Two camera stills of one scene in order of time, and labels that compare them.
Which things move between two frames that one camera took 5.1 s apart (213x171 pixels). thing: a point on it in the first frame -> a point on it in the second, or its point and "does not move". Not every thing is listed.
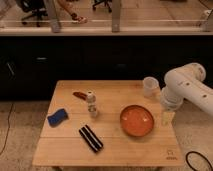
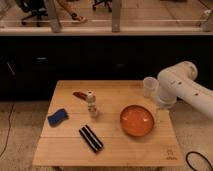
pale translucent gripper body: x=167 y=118 -> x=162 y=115
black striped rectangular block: x=90 y=137 does not move
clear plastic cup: x=151 y=87 does not move
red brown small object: x=80 y=94 does not move
